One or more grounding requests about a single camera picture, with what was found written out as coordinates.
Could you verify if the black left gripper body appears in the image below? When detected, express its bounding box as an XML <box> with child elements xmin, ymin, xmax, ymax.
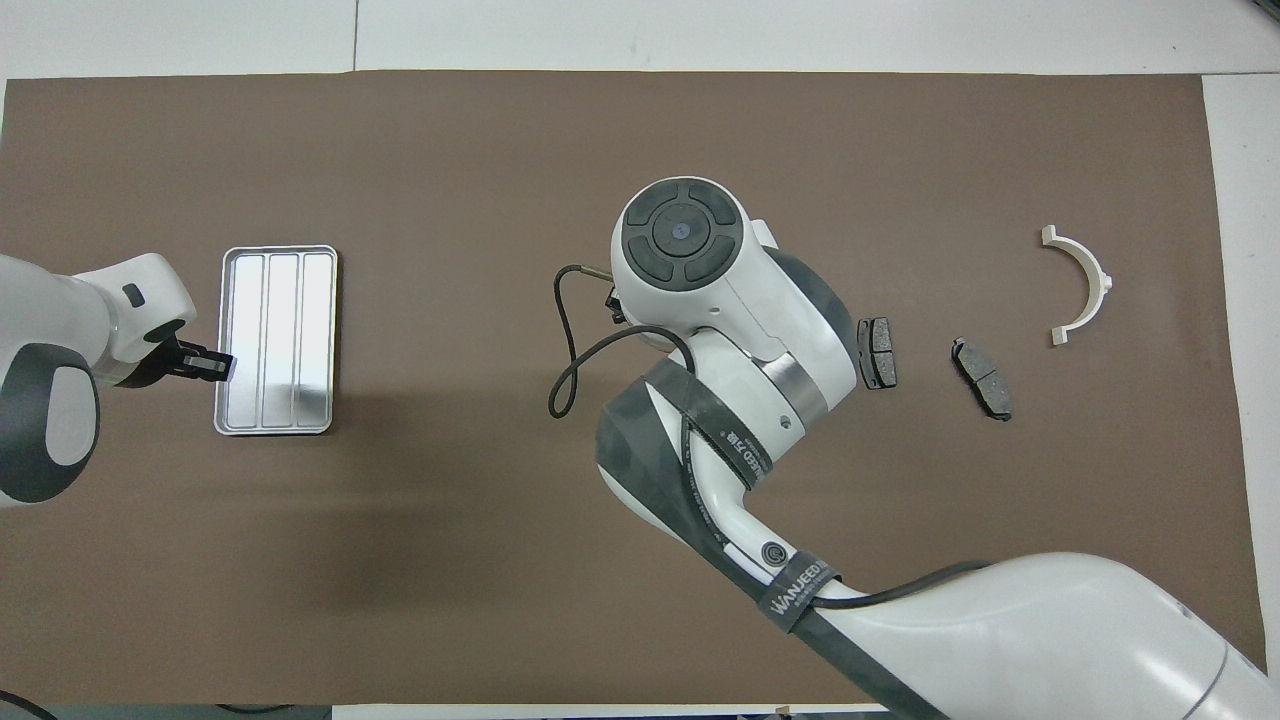
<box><xmin>146</xmin><ymin>322</ymin><xmax>193</xmax><ymax>381</ymax></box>

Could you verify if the short grey brake pad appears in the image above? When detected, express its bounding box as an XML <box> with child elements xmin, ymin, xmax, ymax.
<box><xmin>858</xmin><ymin>317</ymin><xmax>898</xmax><ymax>390</ymax></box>

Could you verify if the long grey brake pad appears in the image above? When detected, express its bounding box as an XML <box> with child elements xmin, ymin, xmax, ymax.
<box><xmin>950</xmin><ymin>337</ymin><xmax>1014</xmax><ymax>422</ymax></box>

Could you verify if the silver metal tray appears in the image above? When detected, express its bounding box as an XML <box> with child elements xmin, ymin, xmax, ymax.
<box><xmin>214</xmin><ymin>244</ymin><xmax>340</xmax><ymax>437</ymax></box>

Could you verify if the white curved plastic bracket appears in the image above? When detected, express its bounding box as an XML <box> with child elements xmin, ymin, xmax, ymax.
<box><xmin>1041</xmin><ymin>225</ymin><xmax>1113</xmax><ymax>348</ymax></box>

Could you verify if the brown table mat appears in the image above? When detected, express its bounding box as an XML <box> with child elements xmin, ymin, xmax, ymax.
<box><xmin>0</xmin><ymin>70</ymin><xmax>1273</xmax><ymax>707</ymax></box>

